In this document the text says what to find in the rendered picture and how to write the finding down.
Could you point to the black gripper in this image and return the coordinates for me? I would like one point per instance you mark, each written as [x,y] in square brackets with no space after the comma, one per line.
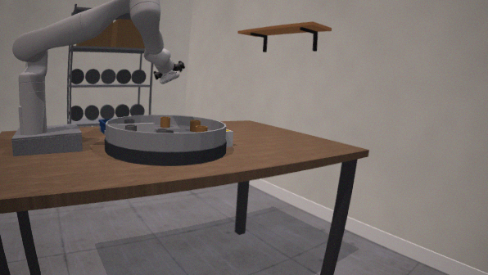
[177,67]

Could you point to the bronze bushing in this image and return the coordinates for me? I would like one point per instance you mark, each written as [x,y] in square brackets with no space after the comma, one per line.
[201,129]
[165,122]
[193,125]

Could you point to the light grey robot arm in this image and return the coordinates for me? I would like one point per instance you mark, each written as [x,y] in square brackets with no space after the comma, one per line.
[33,46]

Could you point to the grey round turntable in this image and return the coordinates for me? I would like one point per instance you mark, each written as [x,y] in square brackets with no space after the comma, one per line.
[178,147]

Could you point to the blue open crate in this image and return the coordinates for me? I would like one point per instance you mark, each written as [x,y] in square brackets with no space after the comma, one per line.
[102,127]

